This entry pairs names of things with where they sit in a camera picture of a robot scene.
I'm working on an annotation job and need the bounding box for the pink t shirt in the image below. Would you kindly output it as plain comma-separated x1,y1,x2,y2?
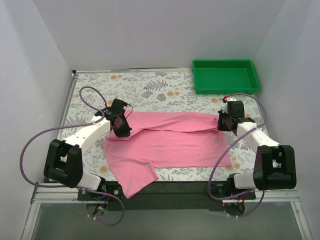
103,112,228,199

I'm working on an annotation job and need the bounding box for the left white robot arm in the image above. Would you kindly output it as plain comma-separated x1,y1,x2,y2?
43,98,132,200

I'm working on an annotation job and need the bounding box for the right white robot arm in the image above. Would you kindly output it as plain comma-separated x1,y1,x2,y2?
217,98,297,199

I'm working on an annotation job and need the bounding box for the green plastic bin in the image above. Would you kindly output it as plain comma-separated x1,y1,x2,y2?
192,59,261,95

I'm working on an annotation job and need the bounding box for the floral patterned table mat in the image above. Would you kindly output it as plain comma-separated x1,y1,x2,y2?
58,70,255,181

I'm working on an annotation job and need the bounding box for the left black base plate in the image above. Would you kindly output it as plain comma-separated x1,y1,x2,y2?
77,183,122,201

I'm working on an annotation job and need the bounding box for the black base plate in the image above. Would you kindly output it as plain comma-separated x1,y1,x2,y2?
77,183,122,201
204,183,256,200

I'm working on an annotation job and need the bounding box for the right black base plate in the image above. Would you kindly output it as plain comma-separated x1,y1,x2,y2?
204,183,256,200

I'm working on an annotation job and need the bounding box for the aluminium frame rail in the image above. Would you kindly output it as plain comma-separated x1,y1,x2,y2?
22,181,315,240

